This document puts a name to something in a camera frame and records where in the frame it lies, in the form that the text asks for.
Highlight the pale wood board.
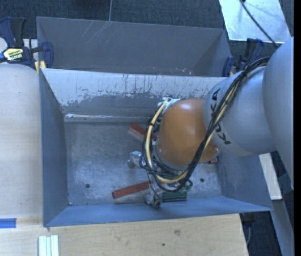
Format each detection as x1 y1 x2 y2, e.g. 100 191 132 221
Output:
0 37 44 220

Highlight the red-brown flat block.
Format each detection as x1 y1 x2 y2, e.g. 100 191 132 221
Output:
112 180 153 205
127 122 156 143

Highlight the grey metal bin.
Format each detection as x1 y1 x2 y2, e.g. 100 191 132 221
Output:
36 16 274 228

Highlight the black cylinder on white bracket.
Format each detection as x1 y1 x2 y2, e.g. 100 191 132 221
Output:
127 150 144 170

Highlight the dark green flat block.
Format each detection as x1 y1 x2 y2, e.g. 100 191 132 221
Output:
162 191 188 202

